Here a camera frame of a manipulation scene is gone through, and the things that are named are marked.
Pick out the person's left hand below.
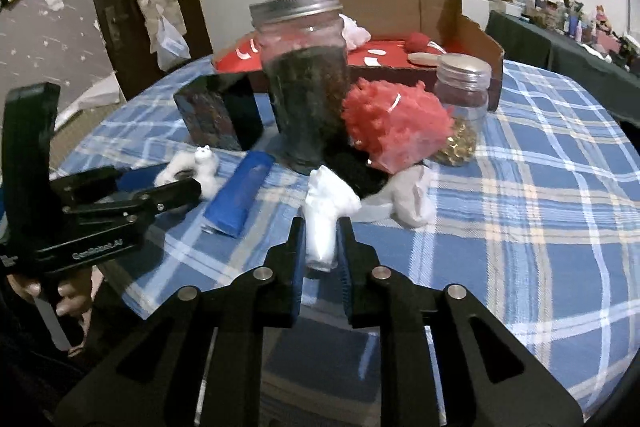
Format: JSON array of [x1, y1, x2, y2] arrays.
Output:
[[10, 277, 96, 358]]

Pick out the white sheet by wall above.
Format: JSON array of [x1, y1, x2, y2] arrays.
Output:
[[55, 74, 126, 128]]

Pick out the white plastic bag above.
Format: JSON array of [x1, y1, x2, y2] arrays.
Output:
[[340, 13, 372, 50]]

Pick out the floral tin box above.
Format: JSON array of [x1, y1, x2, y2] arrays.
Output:
[[174, 74, 263, 152]]

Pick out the white plastic wrap piece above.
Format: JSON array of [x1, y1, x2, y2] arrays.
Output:
[[367, 164, 436, 228]]

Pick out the white fluffy plush toy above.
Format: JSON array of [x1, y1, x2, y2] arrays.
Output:
[[154, 146, 221, 200]]

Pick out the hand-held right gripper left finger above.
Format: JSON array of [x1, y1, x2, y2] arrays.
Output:
[[55, 217, 307, 427]]

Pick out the cardboard box with red lining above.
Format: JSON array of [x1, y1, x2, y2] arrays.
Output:
[[212, 0, 505, 112]]

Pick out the beige oval sponge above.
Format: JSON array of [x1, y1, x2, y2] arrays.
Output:
[[407, 52, 446, 68]]

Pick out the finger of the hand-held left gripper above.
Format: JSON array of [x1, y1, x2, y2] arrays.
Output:
[[49, 167, 171, 208], [62, 179, 202, 228]]

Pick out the group of cosmetic bottles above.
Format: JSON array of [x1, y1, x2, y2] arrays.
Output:
[[522, 0, 640, 72]]

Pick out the door handle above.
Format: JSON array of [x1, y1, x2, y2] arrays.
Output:
[[102, 6, 118, 52]]

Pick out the black fluffy scrunchie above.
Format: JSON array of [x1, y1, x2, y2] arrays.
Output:
[[325, 147, 393, 198]]

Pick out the small glass jar gold beads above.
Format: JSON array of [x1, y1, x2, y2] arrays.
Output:
[[434, 53, 493, 166]]

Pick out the large glass jar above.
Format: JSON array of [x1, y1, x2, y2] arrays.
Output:
[[249, 0, 351, 175]]

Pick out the clear plastic bag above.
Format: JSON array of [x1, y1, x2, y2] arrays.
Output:
[[156, 14, 192, 72]]

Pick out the desk with dark green cloth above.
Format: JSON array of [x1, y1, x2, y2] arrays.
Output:
[[485, 9, 640, 128]]

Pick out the red mesh bath pouf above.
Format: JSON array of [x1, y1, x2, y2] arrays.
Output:
[[341, 78, 453, 172]]

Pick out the red knitted ball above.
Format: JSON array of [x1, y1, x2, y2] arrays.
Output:
[[404, 33, 441, 54]]

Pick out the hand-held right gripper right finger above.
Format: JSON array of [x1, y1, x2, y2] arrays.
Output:
[[336, 217, 586, 427]]

